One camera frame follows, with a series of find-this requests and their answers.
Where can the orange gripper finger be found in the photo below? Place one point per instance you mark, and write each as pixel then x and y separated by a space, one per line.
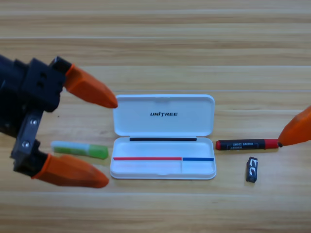
pixel 70 172

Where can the dark-tipped orange gripper finger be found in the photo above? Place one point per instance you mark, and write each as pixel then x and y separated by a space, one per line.
pixel 297 131

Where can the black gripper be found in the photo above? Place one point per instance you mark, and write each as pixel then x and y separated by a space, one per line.
pixel 36 82

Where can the green translucent pen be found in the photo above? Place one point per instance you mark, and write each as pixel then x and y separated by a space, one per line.
pixel 80 149

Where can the red black whiteboard marker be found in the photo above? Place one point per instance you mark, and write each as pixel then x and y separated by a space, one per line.
pixel 243 144

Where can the white Unitree pencil case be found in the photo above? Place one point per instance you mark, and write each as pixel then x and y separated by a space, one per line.
pixel 162 116

